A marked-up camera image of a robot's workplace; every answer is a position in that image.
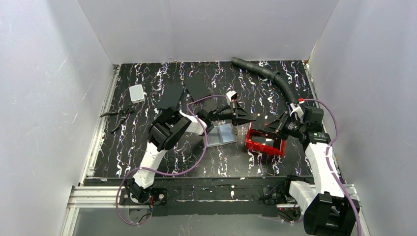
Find black corrugated hose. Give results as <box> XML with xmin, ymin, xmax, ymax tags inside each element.
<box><xmin>231</xmin><ymin>57</ymin><xmax>298</xmax><ymax>105</ymax></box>

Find white square box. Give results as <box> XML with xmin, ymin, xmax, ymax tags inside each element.
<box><xmin>129</xmin><ymin>85</ymin><xmax>145</xmax><ymax>104</ymax></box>

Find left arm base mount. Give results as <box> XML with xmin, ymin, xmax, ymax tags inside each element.
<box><xmin>118</xmin><ymin>188</ymin><xmax>168</xmax><ymax>206</ymax></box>

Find grey leather card holder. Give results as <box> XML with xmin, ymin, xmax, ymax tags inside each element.
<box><xmin>205</xmin><ymin>123</ymin><xmax>238</xmax><ymax>148</ymax></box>

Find red plastic bin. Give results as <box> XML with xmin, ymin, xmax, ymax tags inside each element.
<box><xmin>244</xmin><ymin>128</ymin><xmax>285</xmax><ymax>156</ymax></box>

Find black flat box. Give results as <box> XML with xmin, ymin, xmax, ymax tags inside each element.
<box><xmin>156</xmin><ymin>85</ymin><xmax>184</xmax><ymax>109</ymax></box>
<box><xmin>184</xmin><ymin>77</ymin><xmax>211</xmax><ymax>101</ymax></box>

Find purple cable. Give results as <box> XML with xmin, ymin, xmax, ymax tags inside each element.
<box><xmin>303</xmin><ymin>98</ymin><xmax>363</xmax><ymax>236</ymax></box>
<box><xmin>116</xmin><ymin>95</ymin><xmax>227</xmax><ymax>226</ymax></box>

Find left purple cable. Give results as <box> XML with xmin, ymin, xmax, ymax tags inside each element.
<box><xmin>116</xmin><ymin>95</ymin><xmax>227</xmax><ymax>226</ymax></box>

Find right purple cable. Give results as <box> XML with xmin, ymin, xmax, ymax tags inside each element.
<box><xmin>303</xmin><ymin>98</ymin><xmax>363</xmax><ymax>236</ymax></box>

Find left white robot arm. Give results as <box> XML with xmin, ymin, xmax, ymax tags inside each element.
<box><xmin>123</xmin><ymin>91</ymin><xmax>255</xmax><ymax>204</ymax></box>

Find black flat box left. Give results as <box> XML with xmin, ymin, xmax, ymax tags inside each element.
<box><xmin>156</xmin><ymin>85</ymin><xmax>184</xmax><ymax>109</ymax></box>

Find black flat box right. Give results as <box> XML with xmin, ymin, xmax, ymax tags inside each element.
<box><xmin>184</xmin><ymin>77</ymin><xmax>211</xmax><ymax>101</ymax></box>

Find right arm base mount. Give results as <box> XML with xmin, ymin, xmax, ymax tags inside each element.
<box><xmin>259</xmin><ymin>185</ymin><xmax>302</xmax><ymax>224</ymax></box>

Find black pliers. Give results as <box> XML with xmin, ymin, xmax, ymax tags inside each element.
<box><xmin>100</xmin><ymin>106</ymin><xmax>135</xmax><ymax>134</ymax></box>

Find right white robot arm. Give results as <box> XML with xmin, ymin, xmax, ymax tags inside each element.
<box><xmin>264</xmin><ymin>106</ymin><xmax>362</xmax><ymax>236</ymax></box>

